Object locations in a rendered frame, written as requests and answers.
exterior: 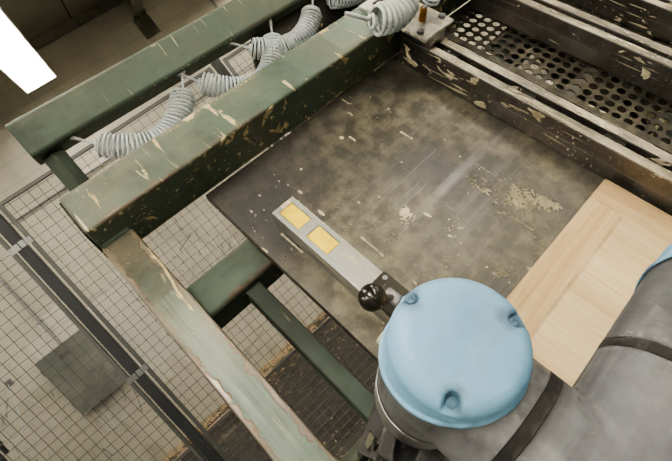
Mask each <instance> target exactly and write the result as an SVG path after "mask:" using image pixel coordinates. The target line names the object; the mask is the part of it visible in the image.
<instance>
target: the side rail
mask: <svg viewBox="0 0 672 461"><path fill-rule="evenodd" d="M102 251H103V253H104V254H105V255H106V256H107V257H108V259H109V260H110V261H111V262H112V264H113V265H114V266H115V267H116V269H117V270H118V271H119V272H120V274H121V275H122V276H123V277H124V278H125V280H126V281H127V282H128V283H129V285H130V286H131V287H132V288H133V290H134V291H135V292H136V293H137V294H138V296H139V297H140V298H141V299H142V301H143V302H144V303H145V304H146V306H147V307H148V308H149V309H150V311H151V312H152V313H153V314H154V315H155V317H156V318H157V319H158V320H159V322H160V323H161V324H162V325H163V327H164V328H165V329H166V330H167V332H168V333H169V334H170V335H171V336H172V338H173V339H174V340H175V341H176V343H177V344H178V345H179V346H180V348H181V349H182V350H183V351H184V353H185V354H186V355H187V356H188V357H189V359H190V360H191V361H192V362H193V364H194V365H195V366H196V367H197V369H198V370H199V371H200V372H201V373H202V375H203V376H204V377H205V378H206V380H207V381H208V382H209V383H210V385H211V386H212V387H213V388H214V390H215V391H216V392H217V393H218V394H219V396H220V397H221V398H222V399H223V401H224V402H225V403H226V404H227V406H228V407H229V408H230V409H231V411H232V412H233V413H234V414H235V415H236V417H237V418H238V419H239V420H240V422H241V423H242V424H243V425H244V427H245V428H246V429H247V430H248V432H249V433H250V434H251V435H252V436H253V438H254V439H255V440H256V441H257V443H258V444H259V445H260V446H261V448H262V449H263V450H264V451H265V452H266V454H267V455H268V456H269V457H270V459H271V460H272V461H338V460H337V459H336V457H335V456H334V455H333V454H332V453H331V452H330V451H329V450H328V448H327V447H326V446H325V445H324V444H323V443H322V442H321V441H320V439H319V438H318V437H317V436H316V435H315V434H314V433H313V431H312V430H311V429H310V428H309V427H308V426H307V425H306V424H305V422H304V421H303V420H302V419H301V418H300V417H299V416H298V415H297V413H296V412H295V411H294V410H293V409H292V408H291V407H290V406H289V404H288V403H287V402H286V401H285V400H284V399H283V398H282V396H281V395H280V394H279V393H278V392H277V391H276V390H275V389H274V387H273V386H272V385H271V384H270V383H269V382H268V381H267V380H266V378H265V377H264V376H263V375H262V374H261V373H260V372H259V371H258V369H257V368H256V367H255V366H254V365H253V364H252V363H251V361H250V360H249V359H248V358H247V357H246V356H245V355H244V354H243V352H242V351H241V350H240V349H239V348H238V347H237V346H236V345H235V343H234V342H233V341H232V340H231V339H230V338H229V337H228V336H227V334H226V333H225V332H224V331H223V330H222V329H221V328H220V326H219V325H218V324H217V323H216V322H215V321H214V320H213V319H212V317H211V316H210V315H209V314H208V313H207V312H206V311H205V310H204V308H203V307H202V306H201V305H200V304H199V303H198V302H197V300H196V299H195V298H194V297H193V296H192V295H191V294H190V293H189V291H188V290H187V289H186V288H185V287H184V286H183V285H182V284H181V282H180V281H179V280H178V279H177V278H176V277H175V276H174V275H173V273H172V272H171V271H170V270H169V269H168V268H167V267H166V265H165V264H164V263H163V262H162V261H161V260H160V259H159V258H158V256H157V255H156V254H155V253H154V252H153V251H152V250H151V249H150V247H149V246H148V245H147V244H146V243H145V242H144V241H143V240H142V238H141V237H140V236H139V235H138V234H137V233H136V232H135V230H134V229H130V230H129V231H128V232H127V233H125V234H124V235H122V236H121V237H119V238H118V239H117V240H115V241H114V242H113V243H111V244H110V245H108V246H107V247H105V248H103V249H102Z"/></svg>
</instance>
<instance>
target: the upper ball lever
mask: <svg viewBox="0 0 672 461"><path fill-rule="evenodd" d="M402 297H403V296H402V295H401V294H400V293H399V292H397V291H396V290H395V289H394V288H393V287H389V288H388V289H387V290H386V291H385V290H384V288H383V287H382V286H380V285H379V284H376V283H368V284H366V285H364V286H363V287H362V288H361V289H360V291H359V293H358V301H359V304H360V305H361V307H362V308H363V309H364V310H366V311H369V312H377V311H379V310H381V309H382V308H383V307H384V305H385V304H386V301H388V302H389V303H390V304H391V305H392V306H397V305H398V304H399V302H400V301H401V299H402Z"/></svg>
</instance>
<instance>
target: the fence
mask: <svg viewBox="0 0 672 461"><path fill-rule="evenodd" d="M291 203H293V204H294V205H295V206H296V207H297V208H299V209H300V210H301V211H302V212H303V213H305V214H306V215H307V216H308V217H309V218H310V219H311V220H309V221H308V222H307V223H306V224H305V225H304V226H302V227H301V228H300V229H299V230H298V229H297V228H296V227H295V226H294V225H292V224H291V223H290V222H289V221H288V220H287V219H286V218H284V217H283V216H282V215H281V214H280V212H282V211H283V210H284V209H285V208H286V207H288V206H289V205H290V204H291ZM272 215H273V219H274V222H275V225H276V226H277V227H279V228H280V229H281V230H282V231H283V232H284V233H285V234H286V235H287V236H289V237H290V238H291V239H292V240H293V241H294V242H295V243H296V244H297V245H299V246H300V247H301V248H302V249H303V250H304V251H305V252H306V253H307V254H309V255H310V256H311V257H312V258H313V259H314V260H315V261H316V262H317V263H319V264H320V265H321V266H322V267H323V268H324V269H325V270H326V271H328V272H329V273H330V274H331V275H332V276H333V277H334V278H335V279H336V280H338V281H339V282H340V283H341V284H342V285H343V286H344V287H345V288H346V289H348V290H349V291H350V292H351V293H352V294H353V295H354V296H355V297H356V298H358V293H359V291H360V289H361V288H362V287H363V286H364V285H366V284H368V283H372V282H373V281H374V280H375V279H376V278H377V277H378V276H379V275H380V274H381V273H382V271H381V270H380V269H378V268H377V267H376V266H375V265H374V264H372V263H371V262H370V261H369V260H368V259H366V258H365V257H364V256H363V255H362V254H361V253H359V252H358V251H357V250H356V249H355V248H353V247H352V246H351V245H350V244H349V243H347V242H346V241H345V240H344V239H343V238H341V237H340V236H339V235H338V234H337V233H335V232H334V231H333V230H332V229H331V228H330V227H328V226H327V225H326V224H325V223H324V222H322V221H321V220H320V219H319V218H318V217H316V216H315V215H314V214H313V213H312V212H310V211H309V210H308V209H307V208H306V207H305V206H303V205H302V204H301V203H300V202H299V201H297V200H296V199H295V198H294V197H291V198H290V199H288V200H287V201H286V202H285V203H284V204H282V205H281V206H280V207H279V208H277V209H276V210H275V211H274V212H272ZM318 226H320V227H321V228H322V229H323V230H325V231H326V232H327V233H328V234H329V235H330V236H332V237H333V238H334V239H335V240H336V241H338V242H339V244H338V245H337V246H336V247H335V248H334V249H333V250H332V251H331V252H330V253H329V254H326V253H324V252H323V251H322V250H321V249H320V248H319V247H318V246H316V245H315V244H314V243H313V242H312V241H311V240H310V239H308V238H307V236H308V235H309V234H310V233H311V232H313V231H314V230H315V229H316V228H317V227H318ZM373 313H374V314H375V315H376V316H378V317H379V318H380V319H381V320H382V321H383V322H384V323H385V324H386V325H387V324H388V322H389V321H390V317H389V316H388V315H387V314H386V313H385V312H383V311H382V310H379V311H377V312H373Z"/></svg>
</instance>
